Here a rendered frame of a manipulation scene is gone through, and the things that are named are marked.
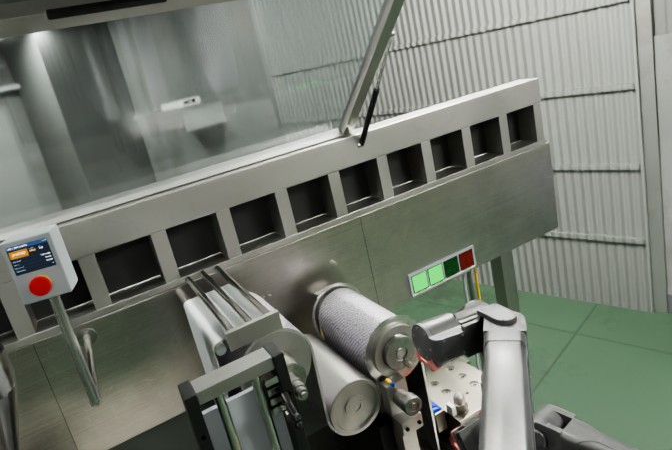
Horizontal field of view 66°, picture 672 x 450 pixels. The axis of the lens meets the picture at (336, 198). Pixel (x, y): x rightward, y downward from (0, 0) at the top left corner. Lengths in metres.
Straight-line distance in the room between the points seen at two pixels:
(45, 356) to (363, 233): 0.79
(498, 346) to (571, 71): 2.69
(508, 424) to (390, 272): 0.93
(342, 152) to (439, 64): 2.41
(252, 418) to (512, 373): 0.44
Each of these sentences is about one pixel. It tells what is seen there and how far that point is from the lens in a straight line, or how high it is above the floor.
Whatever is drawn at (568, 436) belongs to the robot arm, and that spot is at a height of 1.21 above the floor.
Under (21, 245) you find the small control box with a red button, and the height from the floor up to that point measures 1.70.
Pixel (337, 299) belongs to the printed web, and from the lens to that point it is 1.27.
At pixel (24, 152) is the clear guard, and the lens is 1.03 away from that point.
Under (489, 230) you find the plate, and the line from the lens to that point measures 1.70.
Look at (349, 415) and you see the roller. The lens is 1.15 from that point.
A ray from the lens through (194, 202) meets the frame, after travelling 1.23.
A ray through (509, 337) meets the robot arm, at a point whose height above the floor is 1.46.
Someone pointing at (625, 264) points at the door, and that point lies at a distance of 3.59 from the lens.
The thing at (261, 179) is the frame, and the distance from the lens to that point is 1.27.
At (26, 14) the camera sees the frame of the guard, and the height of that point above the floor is 2.00.
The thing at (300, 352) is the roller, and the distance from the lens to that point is 1.04.
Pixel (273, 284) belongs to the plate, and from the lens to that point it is 1.33.
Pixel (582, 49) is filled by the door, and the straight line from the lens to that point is 3.29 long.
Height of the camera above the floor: 1.86
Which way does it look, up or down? 15 degrees down
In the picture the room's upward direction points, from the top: 13 degrees counter-clockwise
